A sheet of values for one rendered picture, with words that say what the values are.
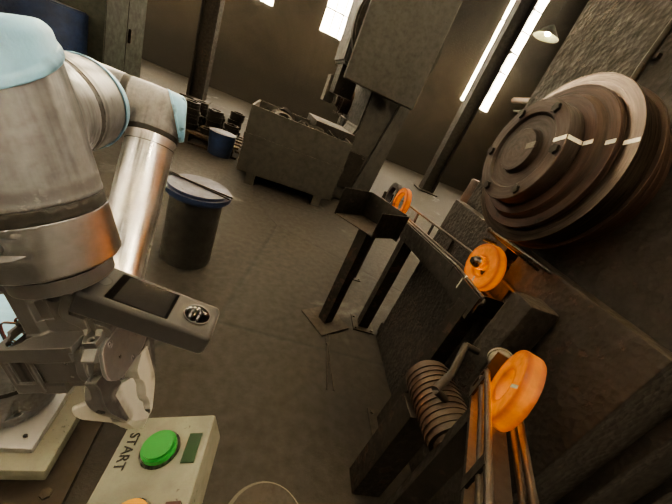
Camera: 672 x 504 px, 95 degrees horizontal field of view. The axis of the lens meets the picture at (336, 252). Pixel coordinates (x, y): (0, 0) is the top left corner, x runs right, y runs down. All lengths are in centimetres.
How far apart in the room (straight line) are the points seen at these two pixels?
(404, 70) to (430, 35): 37
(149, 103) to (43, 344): 68
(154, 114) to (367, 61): 274
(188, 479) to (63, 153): 36
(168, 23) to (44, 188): 1141
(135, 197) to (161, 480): 61
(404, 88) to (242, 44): 801
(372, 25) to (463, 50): 851
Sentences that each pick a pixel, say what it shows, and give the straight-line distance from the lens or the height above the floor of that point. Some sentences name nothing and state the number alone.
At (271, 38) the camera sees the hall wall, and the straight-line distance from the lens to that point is 1098.
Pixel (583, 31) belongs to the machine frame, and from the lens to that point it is 158.
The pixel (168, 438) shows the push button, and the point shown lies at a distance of 49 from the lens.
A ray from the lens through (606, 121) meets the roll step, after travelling 98.
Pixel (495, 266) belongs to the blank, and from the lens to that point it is 107.
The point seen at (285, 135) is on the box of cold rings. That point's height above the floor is 59.
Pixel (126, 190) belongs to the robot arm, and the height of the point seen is 68.
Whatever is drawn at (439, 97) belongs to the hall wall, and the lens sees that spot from 1159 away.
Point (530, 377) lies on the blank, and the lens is 66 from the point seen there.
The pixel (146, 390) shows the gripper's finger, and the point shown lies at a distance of 43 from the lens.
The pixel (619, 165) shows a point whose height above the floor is 115.
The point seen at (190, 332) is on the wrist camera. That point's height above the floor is 82.
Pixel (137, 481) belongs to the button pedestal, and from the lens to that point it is 49.
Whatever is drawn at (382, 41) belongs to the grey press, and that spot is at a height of 167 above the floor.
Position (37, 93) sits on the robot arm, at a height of 98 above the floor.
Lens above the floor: 104
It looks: 24 degrees down
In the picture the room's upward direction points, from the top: 24 degrees clockwise
